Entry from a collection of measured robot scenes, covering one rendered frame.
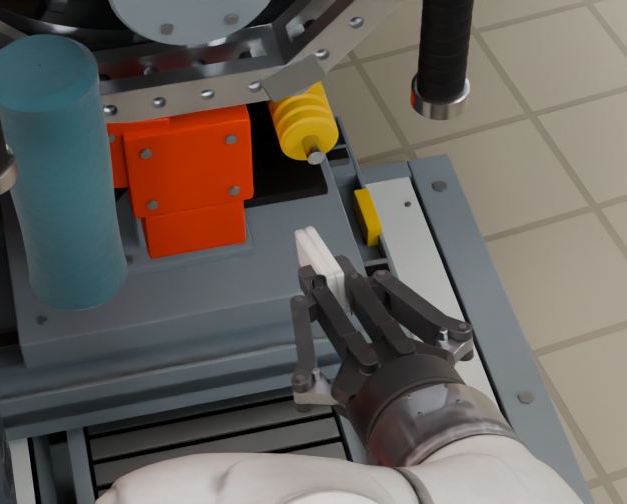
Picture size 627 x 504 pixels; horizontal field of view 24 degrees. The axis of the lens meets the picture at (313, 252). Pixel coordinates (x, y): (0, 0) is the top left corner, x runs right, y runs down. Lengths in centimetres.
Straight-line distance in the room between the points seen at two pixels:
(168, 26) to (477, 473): 45
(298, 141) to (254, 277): 30
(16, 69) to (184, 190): 29
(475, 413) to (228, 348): 88
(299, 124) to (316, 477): 73
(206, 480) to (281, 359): 99
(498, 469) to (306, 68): 62
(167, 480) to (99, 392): 98
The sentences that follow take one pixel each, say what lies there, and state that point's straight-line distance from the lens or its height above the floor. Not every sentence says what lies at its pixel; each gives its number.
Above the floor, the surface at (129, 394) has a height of 14.
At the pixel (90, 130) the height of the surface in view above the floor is 69.
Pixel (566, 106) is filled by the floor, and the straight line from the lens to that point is 222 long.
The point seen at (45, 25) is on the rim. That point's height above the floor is 64.
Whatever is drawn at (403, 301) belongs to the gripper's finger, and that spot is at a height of 73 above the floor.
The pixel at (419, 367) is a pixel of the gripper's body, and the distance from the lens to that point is 90.
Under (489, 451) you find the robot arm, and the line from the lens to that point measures 82.
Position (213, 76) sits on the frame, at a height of 62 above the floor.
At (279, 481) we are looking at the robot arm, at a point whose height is 92.
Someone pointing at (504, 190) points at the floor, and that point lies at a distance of 209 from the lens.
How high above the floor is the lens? 151
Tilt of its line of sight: 49 degrees down
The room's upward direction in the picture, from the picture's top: straight up
